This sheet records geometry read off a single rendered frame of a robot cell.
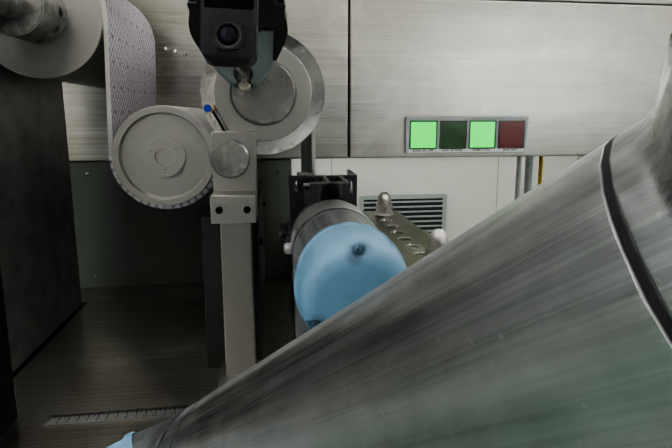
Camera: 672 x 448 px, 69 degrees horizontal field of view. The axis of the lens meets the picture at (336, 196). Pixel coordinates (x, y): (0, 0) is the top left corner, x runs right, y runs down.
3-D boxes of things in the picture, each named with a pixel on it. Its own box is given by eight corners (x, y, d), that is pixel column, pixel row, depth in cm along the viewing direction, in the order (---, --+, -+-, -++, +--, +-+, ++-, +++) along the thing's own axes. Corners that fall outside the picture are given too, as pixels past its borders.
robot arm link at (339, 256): (296, 374, 30) (295, 240, 29) (290, 306, 41) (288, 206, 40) (420, 366, 31) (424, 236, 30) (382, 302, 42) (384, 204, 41)
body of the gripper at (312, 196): (351, 168, 57) (372, 183, 45) (350, 241, 58) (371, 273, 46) (284, 169, 56) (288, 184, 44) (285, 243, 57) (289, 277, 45)
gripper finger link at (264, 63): (277, 55, 59) (271, -12, 51) (278, 93, 56) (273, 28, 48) (251, 56, 58) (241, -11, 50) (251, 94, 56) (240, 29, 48)
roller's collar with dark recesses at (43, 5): (-22, 35, 50) (-30, -33, 48) (9, 43, 55) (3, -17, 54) (46, 36, 50) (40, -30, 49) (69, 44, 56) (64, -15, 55)
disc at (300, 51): (204, 156, 59) (196, 28, 57) (204, 156, 60) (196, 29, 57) (326, 152, 61) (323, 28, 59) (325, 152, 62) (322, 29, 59)
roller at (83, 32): (-24, 77, 56) (-39, -55, 53) (67, 89, 80) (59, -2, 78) (107, 79, 57) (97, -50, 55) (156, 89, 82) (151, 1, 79)
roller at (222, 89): (216, 142, 59) (210, 42, 57) (233, 134, 84) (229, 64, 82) (313, 139, 60) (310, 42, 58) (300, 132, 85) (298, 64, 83)
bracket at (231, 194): (217, 398, 57) (206, 132, 52) (222, 370, 63) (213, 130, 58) (261, 395, 58) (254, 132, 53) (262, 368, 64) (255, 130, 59)
